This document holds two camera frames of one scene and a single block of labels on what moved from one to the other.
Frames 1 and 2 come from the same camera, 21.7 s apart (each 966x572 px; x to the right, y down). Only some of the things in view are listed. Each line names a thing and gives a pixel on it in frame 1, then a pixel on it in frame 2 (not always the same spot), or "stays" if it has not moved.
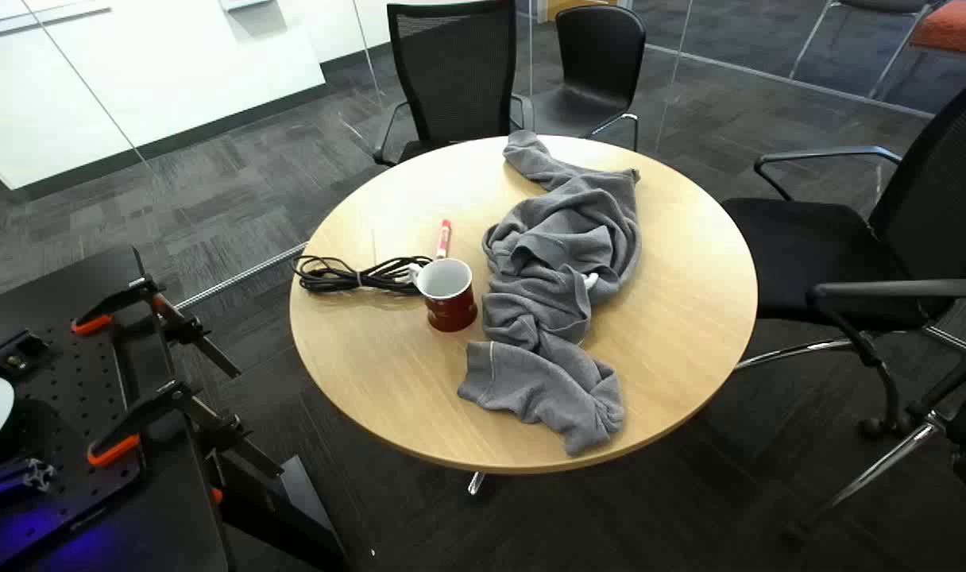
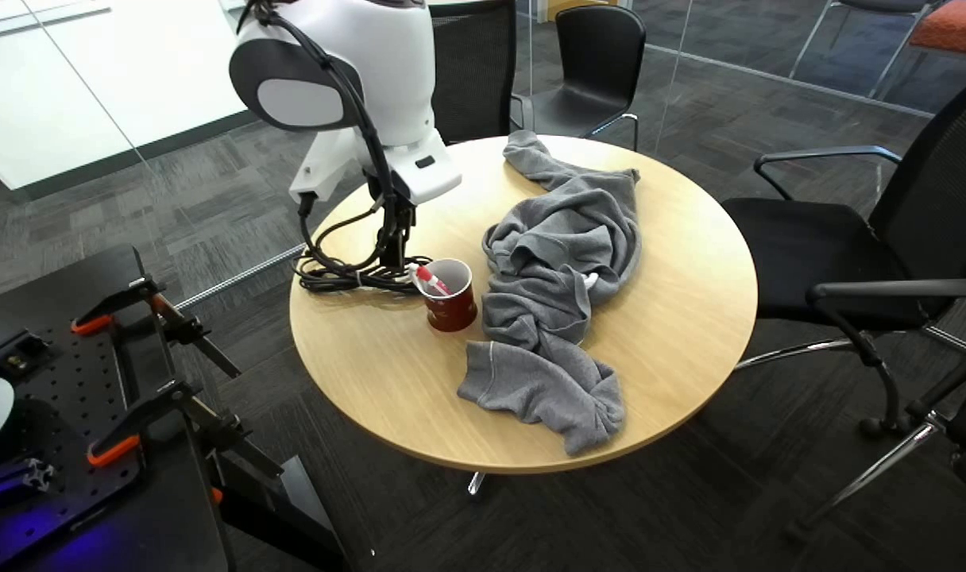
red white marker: (443, 240) → (426, 276)
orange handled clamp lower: (178, 416) stays
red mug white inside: (448, 294) stays
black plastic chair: (599, 80) stays
